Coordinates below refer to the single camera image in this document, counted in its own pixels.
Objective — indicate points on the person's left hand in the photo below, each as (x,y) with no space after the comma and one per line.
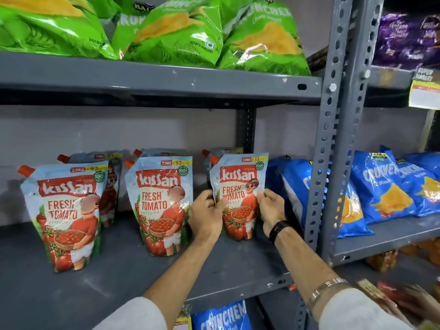
(203,218)

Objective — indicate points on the person's right hand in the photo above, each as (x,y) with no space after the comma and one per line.
(273,211)

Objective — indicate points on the person's right thumb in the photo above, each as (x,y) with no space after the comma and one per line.
(261,202)

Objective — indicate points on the person's left thumb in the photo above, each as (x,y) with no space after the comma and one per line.
(220,204)

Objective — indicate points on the red-capped tomato ketchup pouch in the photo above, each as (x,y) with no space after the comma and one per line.
(239,182)

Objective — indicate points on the person's left forearm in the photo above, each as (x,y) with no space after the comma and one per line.
(178,271)

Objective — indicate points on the person's right forearm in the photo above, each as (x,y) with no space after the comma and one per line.
(302,261)

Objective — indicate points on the blue chip bag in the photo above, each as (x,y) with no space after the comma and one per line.
(299,188)
(223,317)
(428,161)
(381,188)
(275,175)
(419,188)

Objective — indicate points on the black wristband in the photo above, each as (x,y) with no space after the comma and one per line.
(277,230)

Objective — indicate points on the row of ketchup pouches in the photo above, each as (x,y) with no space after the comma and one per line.
(161,202)

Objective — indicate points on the yellow snack packet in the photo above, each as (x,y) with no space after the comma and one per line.
(183,319)

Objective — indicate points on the grey metal shelf board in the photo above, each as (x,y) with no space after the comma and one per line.
(388,237)
(154,80)
(113,278)
(388,82)

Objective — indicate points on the orange snack packet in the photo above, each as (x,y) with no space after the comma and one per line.
(382,261)
(424,250)

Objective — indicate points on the red snack packet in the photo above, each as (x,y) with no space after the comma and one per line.
(390,288)

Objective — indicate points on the row of green chip bags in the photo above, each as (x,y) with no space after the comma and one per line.
(178,34)

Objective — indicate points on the yellow white shelf label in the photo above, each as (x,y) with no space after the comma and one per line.
(424,91)

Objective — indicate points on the purple snack bag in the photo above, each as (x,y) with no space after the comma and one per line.
(432,41)
(398,41)

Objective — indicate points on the dark slotted rear post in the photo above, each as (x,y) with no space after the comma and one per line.
(245,130)

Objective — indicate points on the grey slotted upright post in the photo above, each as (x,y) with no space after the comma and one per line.
(340,116)

